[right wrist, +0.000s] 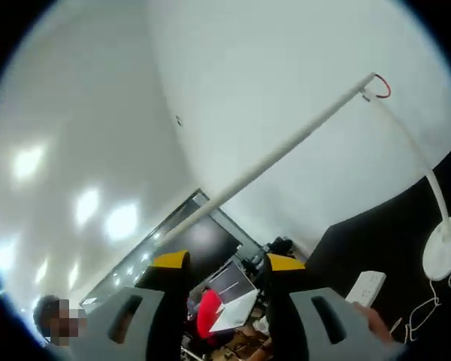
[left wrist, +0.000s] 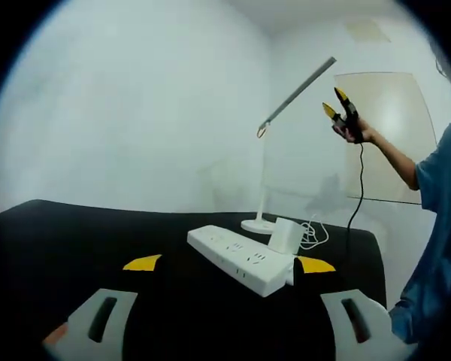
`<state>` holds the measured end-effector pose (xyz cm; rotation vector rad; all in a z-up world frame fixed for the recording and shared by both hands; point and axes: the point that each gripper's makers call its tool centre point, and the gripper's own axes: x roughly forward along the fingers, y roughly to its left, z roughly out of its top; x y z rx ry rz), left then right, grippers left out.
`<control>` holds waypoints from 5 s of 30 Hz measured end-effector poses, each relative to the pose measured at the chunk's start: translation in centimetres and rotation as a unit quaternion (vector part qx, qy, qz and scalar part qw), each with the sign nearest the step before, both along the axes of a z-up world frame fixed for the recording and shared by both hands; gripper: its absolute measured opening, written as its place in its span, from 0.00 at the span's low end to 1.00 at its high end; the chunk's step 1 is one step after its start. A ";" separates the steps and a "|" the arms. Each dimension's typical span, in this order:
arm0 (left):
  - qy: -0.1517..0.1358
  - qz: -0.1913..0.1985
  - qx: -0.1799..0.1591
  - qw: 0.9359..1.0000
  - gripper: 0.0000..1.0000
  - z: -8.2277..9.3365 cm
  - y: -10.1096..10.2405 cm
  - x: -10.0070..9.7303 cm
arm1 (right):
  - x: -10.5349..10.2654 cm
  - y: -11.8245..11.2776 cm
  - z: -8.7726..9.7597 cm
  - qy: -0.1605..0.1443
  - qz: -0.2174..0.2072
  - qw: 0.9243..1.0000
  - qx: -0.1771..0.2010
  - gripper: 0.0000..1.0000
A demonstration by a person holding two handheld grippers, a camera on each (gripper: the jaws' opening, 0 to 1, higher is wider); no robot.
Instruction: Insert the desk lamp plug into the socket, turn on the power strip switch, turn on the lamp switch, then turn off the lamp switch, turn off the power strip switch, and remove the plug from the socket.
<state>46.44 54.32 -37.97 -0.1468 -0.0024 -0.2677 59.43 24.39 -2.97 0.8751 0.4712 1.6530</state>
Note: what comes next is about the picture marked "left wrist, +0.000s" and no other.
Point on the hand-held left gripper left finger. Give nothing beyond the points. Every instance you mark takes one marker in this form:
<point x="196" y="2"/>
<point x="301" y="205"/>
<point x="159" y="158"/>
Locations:
<point x="82" y="331"/>

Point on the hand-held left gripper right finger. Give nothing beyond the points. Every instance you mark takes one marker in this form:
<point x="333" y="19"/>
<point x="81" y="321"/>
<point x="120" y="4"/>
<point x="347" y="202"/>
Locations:
<point x="376" y="331"/>

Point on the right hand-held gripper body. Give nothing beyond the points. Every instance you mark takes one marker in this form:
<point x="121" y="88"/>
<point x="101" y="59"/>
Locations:
<point x="351" y="126"/>

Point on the white power strip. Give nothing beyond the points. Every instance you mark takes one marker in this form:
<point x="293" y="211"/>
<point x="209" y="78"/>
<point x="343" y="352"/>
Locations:
<point x="263" y="282"/>

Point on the white desk lamp plug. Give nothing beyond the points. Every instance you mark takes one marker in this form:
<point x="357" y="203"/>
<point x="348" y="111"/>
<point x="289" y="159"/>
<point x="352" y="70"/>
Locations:
<point x="283" y="235"/>

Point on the white desk lamp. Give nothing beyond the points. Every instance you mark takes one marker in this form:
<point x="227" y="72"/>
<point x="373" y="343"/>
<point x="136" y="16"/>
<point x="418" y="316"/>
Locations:
<point x="255" y="225"/>

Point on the person's right hand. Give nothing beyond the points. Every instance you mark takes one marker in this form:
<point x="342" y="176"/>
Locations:
<point x="370" y="133"/>

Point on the beige ceiling panel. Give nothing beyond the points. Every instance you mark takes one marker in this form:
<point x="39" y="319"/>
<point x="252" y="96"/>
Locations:
<point x="368" y="31"/>

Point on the person's body in blue shirt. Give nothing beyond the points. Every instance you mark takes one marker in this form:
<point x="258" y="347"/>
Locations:
<point x="443" y="225"/>

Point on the beige wall panel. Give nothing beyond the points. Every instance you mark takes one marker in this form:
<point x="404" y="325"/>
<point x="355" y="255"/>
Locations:
<point x="398" y="113"/>

